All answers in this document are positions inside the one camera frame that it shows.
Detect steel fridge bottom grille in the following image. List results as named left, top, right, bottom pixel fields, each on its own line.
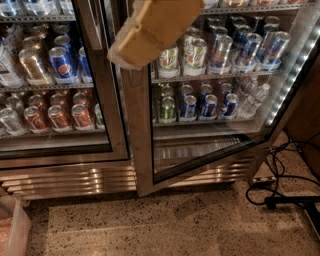
left=0, top=150, right=267, bottom=200

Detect white green soda can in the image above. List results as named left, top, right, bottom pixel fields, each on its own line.
left=184, top=38, right=207, bottom=76
left=158, top=46, right=180, bottom=78

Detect red cola can middle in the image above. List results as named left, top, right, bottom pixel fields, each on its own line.
left=48, top=105, right=72, bottom=132

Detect red cola can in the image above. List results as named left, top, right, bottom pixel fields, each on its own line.
left=48, top=105, right=72, bottom=132
left=24, top=106, right=49, bottom=133
left=71, top=104, right=94, bottom=131

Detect translucent plastic bin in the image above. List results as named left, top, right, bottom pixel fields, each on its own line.
left=0, top=196, right=31, bottom=256

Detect glass fridge door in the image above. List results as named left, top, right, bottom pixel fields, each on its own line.
left=0, top=0, right=127, bottom=171
left=99, top=0, right=320, bottom=198

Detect blue Pepsi can lower left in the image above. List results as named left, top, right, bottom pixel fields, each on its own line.
left=180, top=95, right=197, bottom=121

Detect gold soda can front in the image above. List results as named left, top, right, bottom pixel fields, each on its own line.
left=19, top=49, right=53, bottom=86

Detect red cola can left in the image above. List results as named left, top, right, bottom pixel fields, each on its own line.
left=24, top=106, right=49, bottom=133

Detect white green soda can right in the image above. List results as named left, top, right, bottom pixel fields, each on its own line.
left=184, top=38, right=207, bottom=76

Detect black power cable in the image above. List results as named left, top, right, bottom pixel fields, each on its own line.
left=245, top=133, right=320, bottom=210

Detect clear water bottle front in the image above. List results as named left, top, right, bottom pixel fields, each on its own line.
left=238, top=83, right=270, bottom=119

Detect silver blue energy can right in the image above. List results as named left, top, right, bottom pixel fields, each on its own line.
left=257, top=31, right=291, bottom=71

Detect silver blue energy can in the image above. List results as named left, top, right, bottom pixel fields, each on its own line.
left=257, top=31, right=291, bottom=71
left=209, top=35, right=233, bottom=74
left=234, top=33, right=262, bottom=73

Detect blue pepsi can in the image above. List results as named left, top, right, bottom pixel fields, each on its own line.
left=219, top=93, right=239, bottom=119
left=49, top=47, right=79, bottom=85
left=200, top=94, right=218, bottom=119
left=180, top=95, right=197, bottom=121

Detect silver diet cola can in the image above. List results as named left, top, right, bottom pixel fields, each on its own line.
left=0, top=108, right=26, bottom=135

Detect blue Pepsi can lower right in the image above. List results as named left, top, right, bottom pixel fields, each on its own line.
left=219, top=93, right=239, bottom=119

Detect silver blue energy can left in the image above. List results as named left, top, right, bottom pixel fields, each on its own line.
left=209, top=35, right=233, bottom=74

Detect clear water bottle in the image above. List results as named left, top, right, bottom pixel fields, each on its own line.
left=238, top=83, right=270, bottom=119
left=239, top=75, right=258, bottom=96

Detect silver blue energy can middle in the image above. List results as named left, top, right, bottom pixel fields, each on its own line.
left=234, top=33, right=262, bottom=73

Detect blue Pepsi can front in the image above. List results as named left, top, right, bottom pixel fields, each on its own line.
left=49, top=47, right=79, bottom=85

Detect clear water bottle back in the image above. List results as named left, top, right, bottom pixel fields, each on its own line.
left=239, top=75, right=258, bottom=96

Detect white green soda can middle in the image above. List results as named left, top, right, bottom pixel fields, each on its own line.
left=158, top=46, right=180, bottom=78

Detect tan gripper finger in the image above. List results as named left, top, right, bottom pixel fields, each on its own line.
left=107, top=0, right=205, bottom=70

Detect red cola can right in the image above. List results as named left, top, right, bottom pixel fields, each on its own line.
left=71, top=104, right=94, bottom=131

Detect blue Pepsi can lower middle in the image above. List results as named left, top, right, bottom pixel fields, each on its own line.
left=200, top=94, right=218, bottom=119

